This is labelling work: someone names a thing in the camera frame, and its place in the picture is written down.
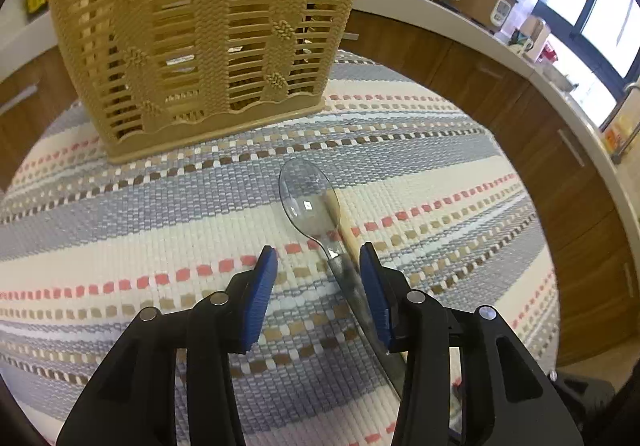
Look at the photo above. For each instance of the green patterned mug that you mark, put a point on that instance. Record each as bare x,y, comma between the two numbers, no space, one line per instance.
520,43

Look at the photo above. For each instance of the striped woven table cloth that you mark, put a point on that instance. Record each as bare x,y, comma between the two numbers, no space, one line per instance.
86,244

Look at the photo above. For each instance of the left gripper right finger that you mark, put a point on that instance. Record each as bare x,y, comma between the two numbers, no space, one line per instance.
469,379

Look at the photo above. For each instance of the white electric kettle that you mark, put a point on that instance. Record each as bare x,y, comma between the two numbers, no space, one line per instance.
537,30

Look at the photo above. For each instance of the clear grey plastic spoon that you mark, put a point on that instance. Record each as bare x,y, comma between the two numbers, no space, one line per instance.
301,186

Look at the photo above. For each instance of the wooden chopstick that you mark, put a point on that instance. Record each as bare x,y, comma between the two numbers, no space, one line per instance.
374,293

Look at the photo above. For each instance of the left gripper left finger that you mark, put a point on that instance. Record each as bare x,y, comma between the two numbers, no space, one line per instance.
130,398

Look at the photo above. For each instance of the tan plastic utensil basket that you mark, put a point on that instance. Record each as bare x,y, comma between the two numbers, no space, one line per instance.
155,75

